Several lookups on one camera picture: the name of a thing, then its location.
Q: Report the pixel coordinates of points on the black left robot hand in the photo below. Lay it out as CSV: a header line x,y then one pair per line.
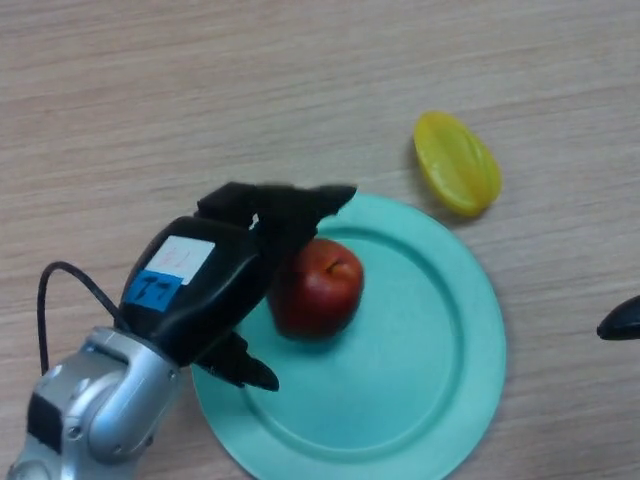
x,y
210,285

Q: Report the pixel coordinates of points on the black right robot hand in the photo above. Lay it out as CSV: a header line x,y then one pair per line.
x,y
620,322

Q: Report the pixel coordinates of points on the red apple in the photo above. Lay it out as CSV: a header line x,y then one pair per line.
x,y
322,290

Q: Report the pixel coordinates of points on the green round plate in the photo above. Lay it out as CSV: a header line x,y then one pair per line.
x,y
370,340

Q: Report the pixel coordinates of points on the yellow starfruit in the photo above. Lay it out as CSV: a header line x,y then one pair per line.
x,y
457,162

